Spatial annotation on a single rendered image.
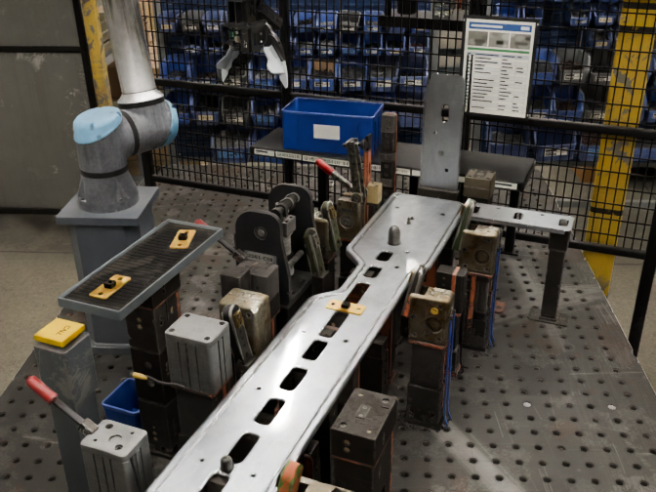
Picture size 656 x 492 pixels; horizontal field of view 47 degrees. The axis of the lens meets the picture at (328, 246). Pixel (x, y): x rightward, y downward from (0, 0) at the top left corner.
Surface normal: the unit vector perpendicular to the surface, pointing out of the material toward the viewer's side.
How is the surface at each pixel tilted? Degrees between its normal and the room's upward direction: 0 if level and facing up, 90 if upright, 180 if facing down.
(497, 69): 90
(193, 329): 0
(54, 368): 90
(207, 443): 0
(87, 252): 90
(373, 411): 0
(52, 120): 93
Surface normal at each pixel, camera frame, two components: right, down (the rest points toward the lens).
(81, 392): 0.93, 0.16
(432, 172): -0.38, 0.42
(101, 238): -0.06, 0.45
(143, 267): -0.01, -0.89
